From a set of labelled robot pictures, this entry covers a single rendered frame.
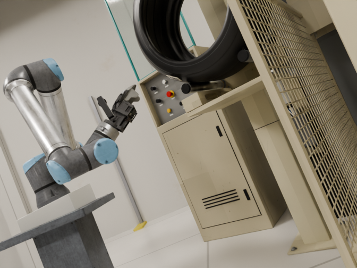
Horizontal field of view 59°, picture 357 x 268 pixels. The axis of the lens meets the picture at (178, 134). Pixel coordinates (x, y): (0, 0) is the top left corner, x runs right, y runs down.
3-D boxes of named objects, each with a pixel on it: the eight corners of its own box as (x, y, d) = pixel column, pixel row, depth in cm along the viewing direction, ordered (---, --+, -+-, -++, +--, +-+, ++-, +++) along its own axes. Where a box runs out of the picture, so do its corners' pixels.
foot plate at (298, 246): (299, 231, 175) (298, 227, 175) (350, 222, 160) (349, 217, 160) (287, 255, 153) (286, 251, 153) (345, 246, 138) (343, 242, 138)
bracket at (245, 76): (217, 98, 166) (210, 81, 167) (288, 61, 144) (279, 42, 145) (214, 98, 164) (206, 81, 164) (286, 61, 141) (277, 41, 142)
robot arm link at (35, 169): (33, 192, 183) (20, 165, 184) (61, 178, 191) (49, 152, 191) (33, 191, 170) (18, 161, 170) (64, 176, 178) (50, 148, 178)
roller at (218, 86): (222, 78, 160) (226, 86, 160) (215, 83, 163) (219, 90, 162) (187, 81, 131) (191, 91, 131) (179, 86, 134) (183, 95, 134)
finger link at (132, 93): (144, 89, 134) (133, 106, 131) (133, 83, 135) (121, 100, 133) (143, 85, 131) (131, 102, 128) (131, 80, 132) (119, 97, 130)
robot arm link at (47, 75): (54, 165, 194) (17, 58, 141) (81, 152, 202) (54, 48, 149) (64, 181, 186) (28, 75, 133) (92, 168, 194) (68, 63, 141)
